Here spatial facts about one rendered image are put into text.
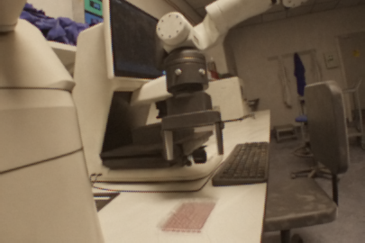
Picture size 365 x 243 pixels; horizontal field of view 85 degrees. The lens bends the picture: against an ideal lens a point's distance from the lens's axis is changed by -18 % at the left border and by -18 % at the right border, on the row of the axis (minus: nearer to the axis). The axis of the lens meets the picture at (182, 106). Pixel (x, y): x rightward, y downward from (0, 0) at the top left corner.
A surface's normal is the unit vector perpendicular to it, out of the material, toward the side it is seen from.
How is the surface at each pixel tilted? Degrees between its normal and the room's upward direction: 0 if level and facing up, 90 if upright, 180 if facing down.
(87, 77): 90
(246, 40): 90
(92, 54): 90
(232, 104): 90
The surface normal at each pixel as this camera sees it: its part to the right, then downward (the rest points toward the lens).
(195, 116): -0.38, -0.16
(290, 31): -0.36, 0.05
